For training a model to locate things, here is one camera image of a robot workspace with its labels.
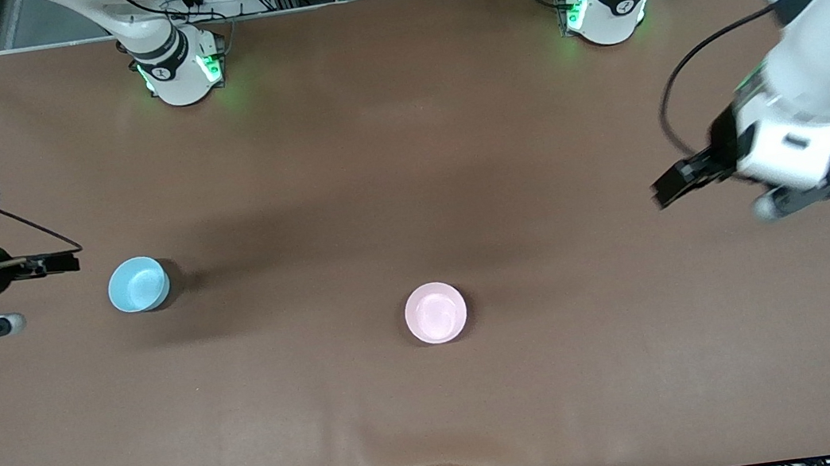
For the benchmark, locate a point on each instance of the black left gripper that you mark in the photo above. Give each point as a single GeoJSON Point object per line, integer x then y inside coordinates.
{"type": "Point", "coordinates": [721, 143]}

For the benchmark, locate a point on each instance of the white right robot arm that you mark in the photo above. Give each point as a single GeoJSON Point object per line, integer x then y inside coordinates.
{"type": "Point", "coordinates": [160, 66]}

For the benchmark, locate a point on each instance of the pink bowl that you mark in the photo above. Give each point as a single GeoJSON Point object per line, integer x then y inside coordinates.
{"type": "Point", "coordinates": [435, 312]}

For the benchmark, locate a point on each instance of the brown table mat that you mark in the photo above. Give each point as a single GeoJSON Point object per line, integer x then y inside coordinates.
{"type": "Point", "coordinates": [404, 146]}

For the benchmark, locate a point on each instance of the blue bowl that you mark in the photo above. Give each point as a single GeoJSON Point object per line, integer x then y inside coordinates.
{"type": "Point", "coordinates": [137, 285]}

